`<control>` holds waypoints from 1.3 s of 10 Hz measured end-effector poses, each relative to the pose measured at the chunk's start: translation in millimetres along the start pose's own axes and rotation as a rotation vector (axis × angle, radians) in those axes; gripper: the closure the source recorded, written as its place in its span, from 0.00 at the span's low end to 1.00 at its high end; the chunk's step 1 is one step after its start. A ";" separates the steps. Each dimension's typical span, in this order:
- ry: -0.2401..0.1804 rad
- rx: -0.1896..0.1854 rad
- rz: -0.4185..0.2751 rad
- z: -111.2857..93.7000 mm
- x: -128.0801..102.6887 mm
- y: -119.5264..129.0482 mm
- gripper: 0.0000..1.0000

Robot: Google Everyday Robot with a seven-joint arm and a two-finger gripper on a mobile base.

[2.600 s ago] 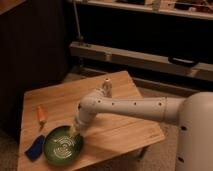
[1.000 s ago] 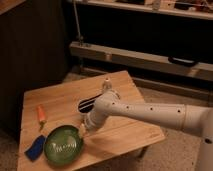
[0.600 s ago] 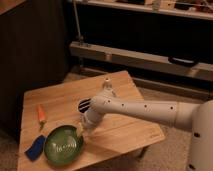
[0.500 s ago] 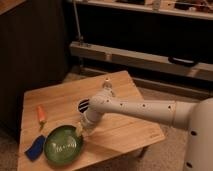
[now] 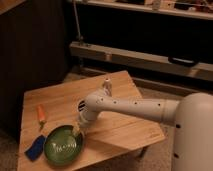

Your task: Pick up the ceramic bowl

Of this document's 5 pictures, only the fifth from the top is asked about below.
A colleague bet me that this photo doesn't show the green ceramic bowl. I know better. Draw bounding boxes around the green ceramic bowl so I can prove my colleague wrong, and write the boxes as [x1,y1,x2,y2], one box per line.
[43,125,84,166]

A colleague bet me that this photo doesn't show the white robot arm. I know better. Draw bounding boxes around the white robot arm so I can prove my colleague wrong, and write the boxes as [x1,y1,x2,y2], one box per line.
[74,91,213,171]

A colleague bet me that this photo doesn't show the black white striped cup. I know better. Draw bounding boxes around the black white striped cup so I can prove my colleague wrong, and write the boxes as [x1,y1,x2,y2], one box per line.
[78,100,85,112]

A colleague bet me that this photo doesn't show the wooden folding table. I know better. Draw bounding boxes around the wooden folding table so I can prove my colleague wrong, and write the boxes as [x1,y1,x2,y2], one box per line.
[17,71,165,171]

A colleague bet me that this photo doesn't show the orange toy carrot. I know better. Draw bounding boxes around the orange toy carrot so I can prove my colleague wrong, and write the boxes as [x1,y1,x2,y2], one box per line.
[37,105,46,130]

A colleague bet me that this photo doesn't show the blue sponge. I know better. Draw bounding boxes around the blue sponge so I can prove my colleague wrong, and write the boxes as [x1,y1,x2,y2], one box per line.
[25,135,46,161]

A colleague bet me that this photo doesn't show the small clear bottle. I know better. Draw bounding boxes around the small clear bottle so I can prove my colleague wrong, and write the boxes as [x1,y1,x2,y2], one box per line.
[102,78,112,96]

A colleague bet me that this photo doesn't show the vertical metal pole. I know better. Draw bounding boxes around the vertical metal pole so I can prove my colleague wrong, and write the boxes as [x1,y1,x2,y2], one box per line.
[73,0,84,45]

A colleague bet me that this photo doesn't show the dark cabinet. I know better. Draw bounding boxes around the dark cabinet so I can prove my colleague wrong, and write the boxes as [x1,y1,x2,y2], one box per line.
[0,0,67,134]

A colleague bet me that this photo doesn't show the metal shelf rail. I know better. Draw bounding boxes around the metal shelf rail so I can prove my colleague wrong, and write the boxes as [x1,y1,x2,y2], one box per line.
[69,41,213,81]

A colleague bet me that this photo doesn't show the black handle on shelf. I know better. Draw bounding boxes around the black handle on shelf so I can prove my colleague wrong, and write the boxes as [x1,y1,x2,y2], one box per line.
[168,57,199,67]

